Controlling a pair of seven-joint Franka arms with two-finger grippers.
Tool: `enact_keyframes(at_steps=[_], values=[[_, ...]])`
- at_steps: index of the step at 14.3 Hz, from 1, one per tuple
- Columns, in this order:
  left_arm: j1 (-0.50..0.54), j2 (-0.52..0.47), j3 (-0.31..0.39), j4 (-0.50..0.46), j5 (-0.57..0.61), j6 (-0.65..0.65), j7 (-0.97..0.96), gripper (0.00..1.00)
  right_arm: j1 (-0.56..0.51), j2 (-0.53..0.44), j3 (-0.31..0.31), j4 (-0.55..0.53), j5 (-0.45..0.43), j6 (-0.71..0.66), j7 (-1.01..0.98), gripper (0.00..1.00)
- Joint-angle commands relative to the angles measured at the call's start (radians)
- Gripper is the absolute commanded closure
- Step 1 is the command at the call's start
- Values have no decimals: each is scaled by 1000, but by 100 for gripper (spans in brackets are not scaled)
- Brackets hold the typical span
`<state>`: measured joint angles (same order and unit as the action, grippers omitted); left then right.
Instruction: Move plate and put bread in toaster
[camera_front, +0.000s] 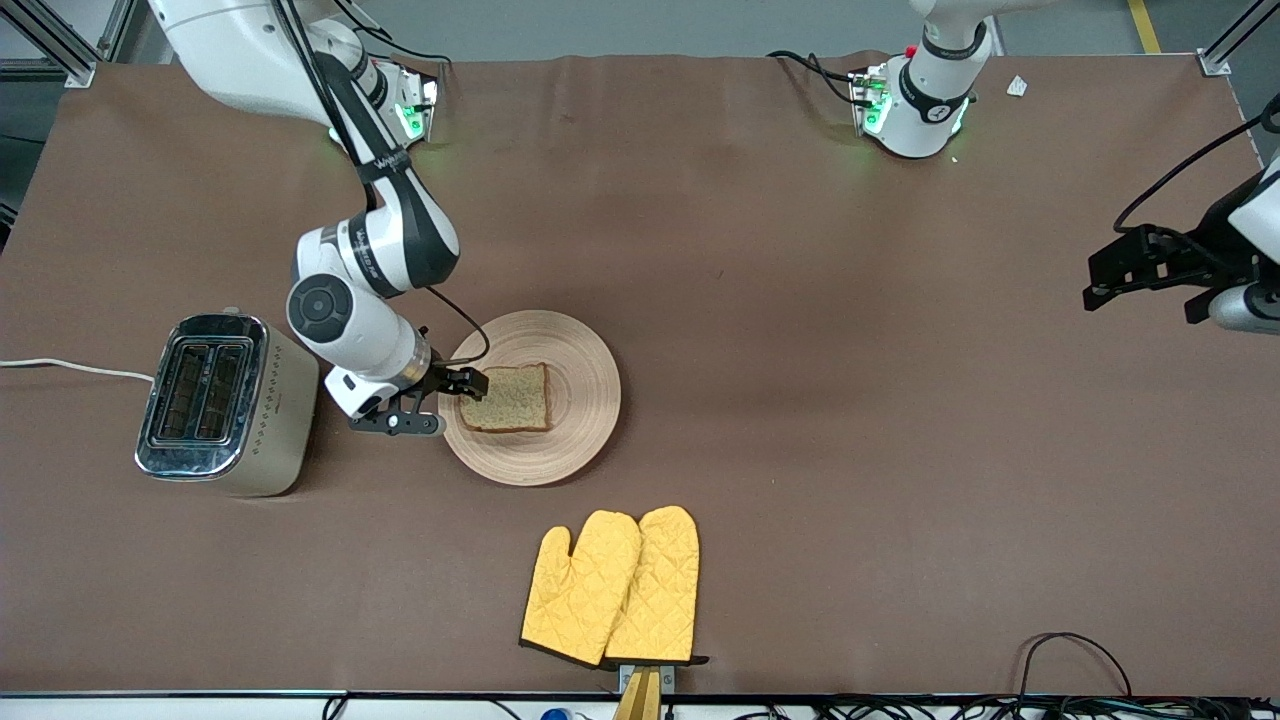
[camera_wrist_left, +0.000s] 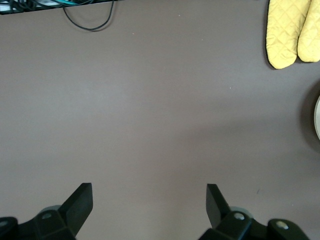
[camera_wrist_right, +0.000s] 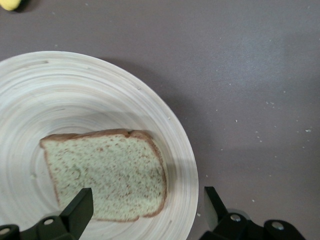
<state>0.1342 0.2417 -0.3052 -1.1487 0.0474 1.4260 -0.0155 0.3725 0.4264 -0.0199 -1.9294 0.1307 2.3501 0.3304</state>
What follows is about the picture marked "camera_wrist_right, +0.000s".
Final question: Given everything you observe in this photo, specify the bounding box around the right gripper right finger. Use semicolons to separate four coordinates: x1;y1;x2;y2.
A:
199;186;265;240

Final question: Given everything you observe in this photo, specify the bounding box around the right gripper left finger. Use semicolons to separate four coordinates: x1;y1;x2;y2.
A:
18;187;95;240

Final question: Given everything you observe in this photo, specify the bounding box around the bread slice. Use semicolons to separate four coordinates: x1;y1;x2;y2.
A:
39;128;168;223

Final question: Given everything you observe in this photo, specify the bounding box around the round wooden plate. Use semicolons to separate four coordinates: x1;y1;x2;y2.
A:
0;50;200;240

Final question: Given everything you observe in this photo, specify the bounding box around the brown table cloth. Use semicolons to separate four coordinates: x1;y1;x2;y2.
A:
0;0;320;240

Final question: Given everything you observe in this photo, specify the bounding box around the yellow quilted oven mitt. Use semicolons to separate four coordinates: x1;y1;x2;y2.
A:
0;0;21;12

